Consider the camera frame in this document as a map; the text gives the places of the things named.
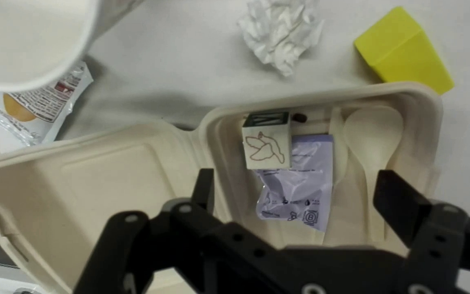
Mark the patterned paper cup right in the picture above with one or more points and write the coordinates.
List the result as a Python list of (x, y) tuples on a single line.
[(43, 39)]

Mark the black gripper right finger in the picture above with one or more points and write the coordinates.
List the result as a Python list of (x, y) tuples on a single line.
[(436, 235)]

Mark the yellow sponge block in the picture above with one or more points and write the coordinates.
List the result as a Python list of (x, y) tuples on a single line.
[(399, 49)]

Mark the small wooden letter block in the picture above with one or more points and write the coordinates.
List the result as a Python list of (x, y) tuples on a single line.
[(267, 141)]

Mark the beige clamshell takeout container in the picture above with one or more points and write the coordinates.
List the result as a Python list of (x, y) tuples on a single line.
[(55, 201)]

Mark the printed condiment packet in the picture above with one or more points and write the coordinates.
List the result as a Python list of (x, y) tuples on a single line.
[(35, 118)]

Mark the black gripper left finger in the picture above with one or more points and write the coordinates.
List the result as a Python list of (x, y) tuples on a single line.
[(210, 255)]

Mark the crumpled white napkin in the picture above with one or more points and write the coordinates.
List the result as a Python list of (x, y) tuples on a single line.
[(281, 31)]

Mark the beige disposable spoon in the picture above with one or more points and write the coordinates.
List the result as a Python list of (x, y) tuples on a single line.
[(373, 136)]

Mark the purple plastic packet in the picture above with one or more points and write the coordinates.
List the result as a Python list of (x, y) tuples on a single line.
[(303, 193)]

